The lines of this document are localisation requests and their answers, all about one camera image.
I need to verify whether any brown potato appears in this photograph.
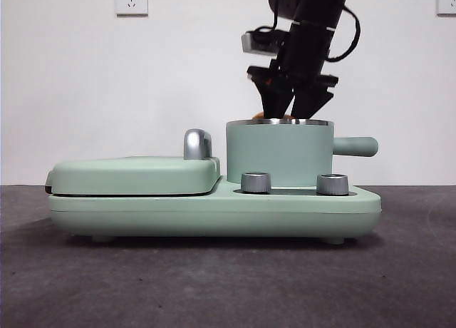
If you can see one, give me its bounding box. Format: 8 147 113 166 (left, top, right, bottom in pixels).
252 112 296 121

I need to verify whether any mint green grill lid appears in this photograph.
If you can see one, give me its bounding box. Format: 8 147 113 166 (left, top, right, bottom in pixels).
44 156 221 197

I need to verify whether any silver control dial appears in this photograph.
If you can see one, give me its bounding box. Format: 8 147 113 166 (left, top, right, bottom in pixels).
240 171 272 194
316 173 349 196

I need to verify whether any mint green breakfast maker base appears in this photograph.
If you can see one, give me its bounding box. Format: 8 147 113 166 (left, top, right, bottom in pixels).
47 174 382 244

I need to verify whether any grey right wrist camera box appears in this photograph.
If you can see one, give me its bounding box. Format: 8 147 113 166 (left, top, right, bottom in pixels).
241 28 286 56

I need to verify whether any mint green handled pot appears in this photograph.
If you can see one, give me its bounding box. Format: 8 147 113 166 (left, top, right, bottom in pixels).
225 118 380 187

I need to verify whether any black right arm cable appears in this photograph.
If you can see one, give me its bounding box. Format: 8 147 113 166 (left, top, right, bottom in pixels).
326 5 361 63

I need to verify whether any chrome grill lid handle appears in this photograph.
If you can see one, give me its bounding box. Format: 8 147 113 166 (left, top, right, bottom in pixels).
182 128 214 161

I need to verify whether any white wall socket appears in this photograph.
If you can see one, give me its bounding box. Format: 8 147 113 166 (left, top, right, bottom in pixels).
436 0 456 17
114 0 149 17

